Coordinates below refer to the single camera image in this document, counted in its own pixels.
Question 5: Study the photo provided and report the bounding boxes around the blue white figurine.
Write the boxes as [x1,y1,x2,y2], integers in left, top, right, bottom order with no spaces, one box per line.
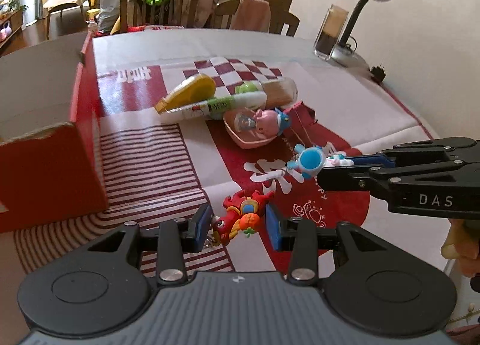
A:
[286,144,355,179]

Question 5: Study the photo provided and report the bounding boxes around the red dragon keychain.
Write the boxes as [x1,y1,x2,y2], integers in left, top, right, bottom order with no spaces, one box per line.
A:
[210,190,275,247]

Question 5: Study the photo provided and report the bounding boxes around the pink pig toy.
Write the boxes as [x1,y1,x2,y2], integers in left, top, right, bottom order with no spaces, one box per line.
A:
[233,109,291,139]

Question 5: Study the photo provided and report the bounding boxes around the green lid toothpick jar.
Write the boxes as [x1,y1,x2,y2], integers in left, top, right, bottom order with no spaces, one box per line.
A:
[234,77,298,109]

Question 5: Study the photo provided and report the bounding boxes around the white green glue pen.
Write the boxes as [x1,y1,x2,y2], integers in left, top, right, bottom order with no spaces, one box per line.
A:
[160,91,267,124]

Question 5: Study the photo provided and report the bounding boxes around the red cardboard box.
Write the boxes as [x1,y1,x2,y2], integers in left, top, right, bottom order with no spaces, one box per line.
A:
[1,32,108,232]

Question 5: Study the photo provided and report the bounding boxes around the yellow correction tape dispenser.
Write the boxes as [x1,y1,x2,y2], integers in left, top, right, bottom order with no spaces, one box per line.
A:
[154,74,216,114]

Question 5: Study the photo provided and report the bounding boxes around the person right hand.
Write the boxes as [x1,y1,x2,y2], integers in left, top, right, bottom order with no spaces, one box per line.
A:
[440,219,479,278]

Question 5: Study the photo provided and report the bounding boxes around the black power plug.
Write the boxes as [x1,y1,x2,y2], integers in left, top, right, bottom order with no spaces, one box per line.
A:
[370,66,386,85]

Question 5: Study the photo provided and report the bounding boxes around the red white printed mat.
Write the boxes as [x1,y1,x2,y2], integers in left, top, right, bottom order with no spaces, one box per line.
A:
[12,59,449,274]

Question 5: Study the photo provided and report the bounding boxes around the glass jar dark contents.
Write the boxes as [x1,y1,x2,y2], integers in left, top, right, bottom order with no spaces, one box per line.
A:
[313,4,348,60]

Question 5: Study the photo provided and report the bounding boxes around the pink towel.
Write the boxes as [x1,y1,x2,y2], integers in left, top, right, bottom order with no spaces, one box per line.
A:
[229,0,271,32]

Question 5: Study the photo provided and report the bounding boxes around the wooden chair with towel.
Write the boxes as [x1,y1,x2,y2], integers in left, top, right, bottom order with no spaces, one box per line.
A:
[209,0,300,37]

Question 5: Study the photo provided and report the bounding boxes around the red printed cushion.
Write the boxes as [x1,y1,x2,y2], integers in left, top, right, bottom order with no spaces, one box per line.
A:
[127,25,184,32]

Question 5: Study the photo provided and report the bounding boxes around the wooden chair with cushion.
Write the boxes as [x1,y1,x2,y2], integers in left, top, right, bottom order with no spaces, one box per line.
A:
[120,0,199,32]

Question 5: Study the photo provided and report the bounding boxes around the white plastic bag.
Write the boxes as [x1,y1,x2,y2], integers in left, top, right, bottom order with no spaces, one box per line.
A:
[98,0,120,33]

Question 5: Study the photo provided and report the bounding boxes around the wooden coffee table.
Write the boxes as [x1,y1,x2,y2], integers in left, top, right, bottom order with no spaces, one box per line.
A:
[43,0,90,40]

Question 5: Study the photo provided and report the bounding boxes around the wooden tv console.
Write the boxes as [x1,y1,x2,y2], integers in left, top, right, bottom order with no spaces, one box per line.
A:
[0,10,24,49]

